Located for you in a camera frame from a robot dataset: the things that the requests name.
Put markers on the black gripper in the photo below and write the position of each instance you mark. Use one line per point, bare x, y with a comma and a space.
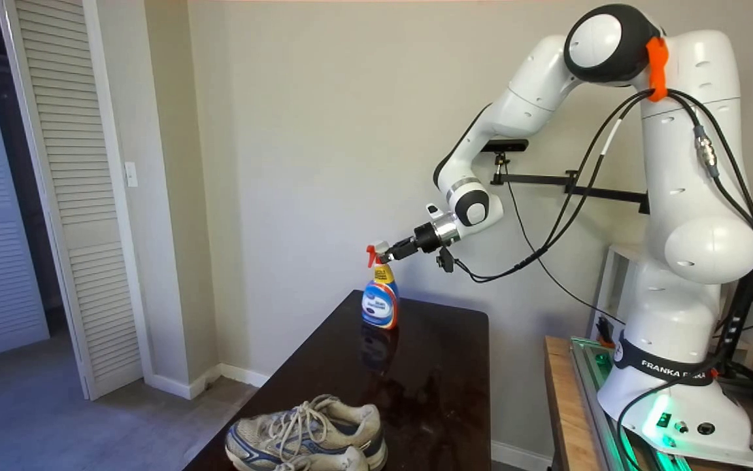
426, 240

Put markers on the blue spray bottle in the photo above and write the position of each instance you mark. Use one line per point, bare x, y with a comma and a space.
379, 307

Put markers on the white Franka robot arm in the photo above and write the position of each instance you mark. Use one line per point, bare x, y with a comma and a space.
698, 173

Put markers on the white grey running sneaker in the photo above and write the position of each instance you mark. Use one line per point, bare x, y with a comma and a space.
262, 440
353, 421

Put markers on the white boxy appliance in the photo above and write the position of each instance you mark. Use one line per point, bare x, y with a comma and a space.
615, 278

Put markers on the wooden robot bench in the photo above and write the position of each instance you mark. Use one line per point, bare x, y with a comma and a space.
567, 410

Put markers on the white louvered closet door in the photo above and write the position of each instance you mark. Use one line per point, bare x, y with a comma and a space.
72, 218

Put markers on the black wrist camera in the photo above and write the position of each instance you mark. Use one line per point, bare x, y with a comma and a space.
444, 260

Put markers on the black mounted stereo camera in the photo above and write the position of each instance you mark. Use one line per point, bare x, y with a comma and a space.
507, 144

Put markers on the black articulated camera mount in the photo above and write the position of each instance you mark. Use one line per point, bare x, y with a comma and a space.
601, 189

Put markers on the aluminium rail with green light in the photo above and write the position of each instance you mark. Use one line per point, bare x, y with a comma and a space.
601, 427

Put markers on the white light switch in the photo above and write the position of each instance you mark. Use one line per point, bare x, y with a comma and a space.
132, 173

